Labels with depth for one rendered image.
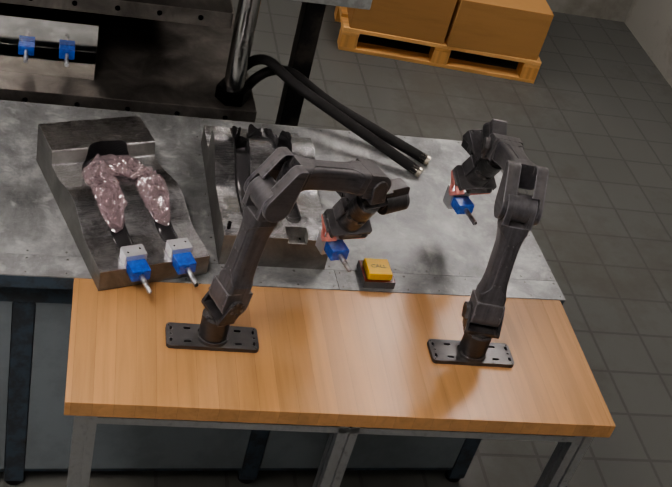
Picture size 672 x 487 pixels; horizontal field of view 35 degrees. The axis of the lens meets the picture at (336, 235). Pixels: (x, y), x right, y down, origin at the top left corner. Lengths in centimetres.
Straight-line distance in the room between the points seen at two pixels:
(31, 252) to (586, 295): 237
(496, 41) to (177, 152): 280
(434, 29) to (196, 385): 335
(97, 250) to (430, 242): 87
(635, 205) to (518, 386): 250
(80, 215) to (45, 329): 31
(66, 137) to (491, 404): 119
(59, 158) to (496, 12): 310
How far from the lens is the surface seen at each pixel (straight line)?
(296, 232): 254
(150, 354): 228
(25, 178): 270
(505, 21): 533
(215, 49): 340
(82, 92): 308
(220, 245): 250
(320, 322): 243
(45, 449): 293
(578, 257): 438
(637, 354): 405
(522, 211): 229
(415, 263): 268
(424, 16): 526
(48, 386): 275
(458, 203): 269
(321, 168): 212
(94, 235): 245
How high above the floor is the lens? 241
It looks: 37 degrees down
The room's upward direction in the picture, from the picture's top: 16 degrees clockwise
